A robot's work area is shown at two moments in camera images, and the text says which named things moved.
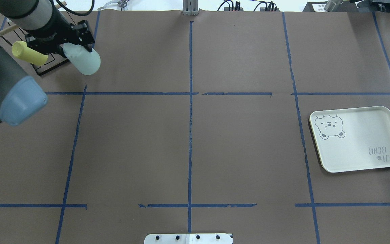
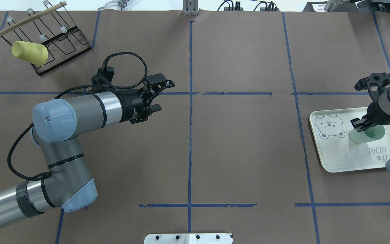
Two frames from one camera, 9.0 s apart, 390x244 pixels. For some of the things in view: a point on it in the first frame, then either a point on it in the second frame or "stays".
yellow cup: (20, 49) stays
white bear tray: (357, 138) stays
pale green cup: (87, 63) to (374, 133)
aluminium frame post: (190, 7) stays
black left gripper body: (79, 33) to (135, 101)
